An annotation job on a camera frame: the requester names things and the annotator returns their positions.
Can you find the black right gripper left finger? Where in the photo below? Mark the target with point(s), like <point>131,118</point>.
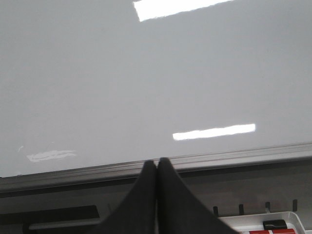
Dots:
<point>136,213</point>

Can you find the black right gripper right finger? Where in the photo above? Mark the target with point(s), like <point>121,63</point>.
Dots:
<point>178,210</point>

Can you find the grey fabric organizer black stripes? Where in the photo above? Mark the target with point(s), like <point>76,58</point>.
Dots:
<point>18,223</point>

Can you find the white plastic tray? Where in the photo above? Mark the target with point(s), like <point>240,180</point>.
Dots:
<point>254,222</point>

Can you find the grey pegboard panel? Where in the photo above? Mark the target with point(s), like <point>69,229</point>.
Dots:
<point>253,188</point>

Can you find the red marker box in tray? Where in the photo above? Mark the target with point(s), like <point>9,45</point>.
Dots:
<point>274,231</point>

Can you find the white whiteboard with aluminium frame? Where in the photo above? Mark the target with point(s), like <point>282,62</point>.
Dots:
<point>89,89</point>

